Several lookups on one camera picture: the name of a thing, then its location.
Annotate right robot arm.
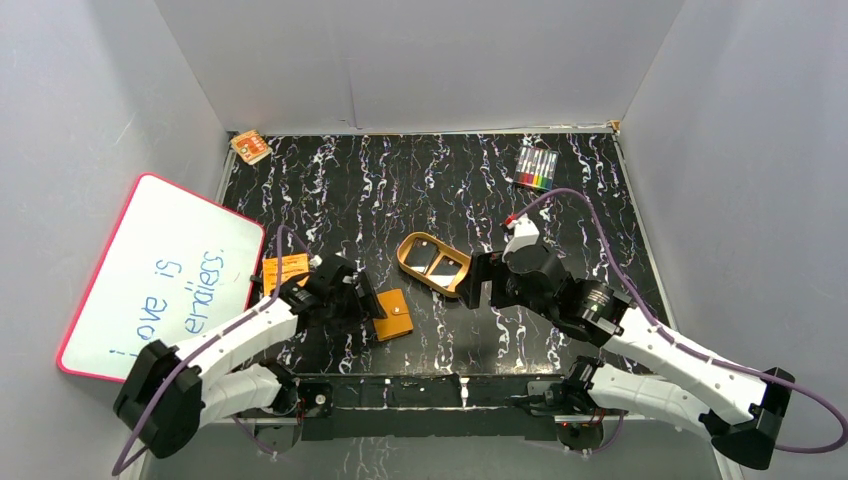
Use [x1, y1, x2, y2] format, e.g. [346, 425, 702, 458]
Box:
[457, 245, 794, 470]

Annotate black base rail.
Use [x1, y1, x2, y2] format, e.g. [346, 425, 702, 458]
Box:
[231, 370, 631, 458]

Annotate black credit card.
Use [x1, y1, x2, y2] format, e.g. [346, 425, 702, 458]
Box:
[428, 255, 463, 288]
[404, 238, 439, 274]

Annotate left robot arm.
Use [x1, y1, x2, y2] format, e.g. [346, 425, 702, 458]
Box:
[113, 255, 388, 458]

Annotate orange paperback book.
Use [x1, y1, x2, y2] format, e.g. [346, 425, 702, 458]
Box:
[261, 253, 310, 296]

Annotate pink framed whiteboard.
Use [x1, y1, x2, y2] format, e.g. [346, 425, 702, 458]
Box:
[56, 173, 265, 382]

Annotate black credit card left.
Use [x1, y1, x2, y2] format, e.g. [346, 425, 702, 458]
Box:
[404, 238, 439, 274]

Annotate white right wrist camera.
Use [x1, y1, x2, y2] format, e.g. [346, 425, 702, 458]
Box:
[503, 214, 540, 257]

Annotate orange leather card holder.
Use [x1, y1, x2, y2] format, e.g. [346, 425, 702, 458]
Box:
[373, 289, 414, 342]

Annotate tan oval tray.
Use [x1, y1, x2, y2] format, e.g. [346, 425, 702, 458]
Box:
[396, 232, 470, 299]

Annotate black credit card right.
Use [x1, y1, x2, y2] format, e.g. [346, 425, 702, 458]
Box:
[428, 255, 463, 288]

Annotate pack of coloured markers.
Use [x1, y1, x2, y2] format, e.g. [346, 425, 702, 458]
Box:
[512, 146, 559, 192]

